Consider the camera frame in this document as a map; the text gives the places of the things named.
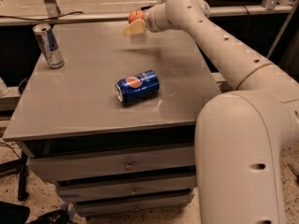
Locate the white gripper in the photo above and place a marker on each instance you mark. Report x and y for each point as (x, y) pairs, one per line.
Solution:
(150, 21)

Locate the red apple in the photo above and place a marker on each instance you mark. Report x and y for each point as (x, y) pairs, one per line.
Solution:
(135, 15)

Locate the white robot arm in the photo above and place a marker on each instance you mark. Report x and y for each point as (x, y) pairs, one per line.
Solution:
(239, 134)

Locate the blue Pepsi can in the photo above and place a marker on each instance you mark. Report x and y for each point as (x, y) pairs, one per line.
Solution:
(133, 88)

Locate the silver blue Red Bull can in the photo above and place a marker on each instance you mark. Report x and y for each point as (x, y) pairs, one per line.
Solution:
(49, 47)

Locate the grey drawer cabinet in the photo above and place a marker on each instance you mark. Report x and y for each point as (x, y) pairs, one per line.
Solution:
(75, 109)

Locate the white pump bottle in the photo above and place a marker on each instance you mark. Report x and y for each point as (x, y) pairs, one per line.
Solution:
(3, 88)

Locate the top grey drawer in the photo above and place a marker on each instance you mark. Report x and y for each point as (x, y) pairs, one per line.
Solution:
(111, 163)

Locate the grey drawer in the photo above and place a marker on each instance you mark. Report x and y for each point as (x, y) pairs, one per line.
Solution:
(111, 163)
(143, 202)
(91, 192)

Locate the middle grey drawer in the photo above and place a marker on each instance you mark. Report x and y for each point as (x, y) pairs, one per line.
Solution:
(91, 192)

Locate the black stand leg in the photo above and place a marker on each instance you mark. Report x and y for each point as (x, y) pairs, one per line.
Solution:
(19, 168)

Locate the bottom grey drawer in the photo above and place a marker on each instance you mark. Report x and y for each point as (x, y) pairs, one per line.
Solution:
(143, 202)

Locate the black shoe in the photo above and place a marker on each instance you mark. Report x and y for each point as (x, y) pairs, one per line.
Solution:
(54, 217)

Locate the grey metal rail frame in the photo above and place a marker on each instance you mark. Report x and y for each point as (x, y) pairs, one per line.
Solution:
(31, 11)

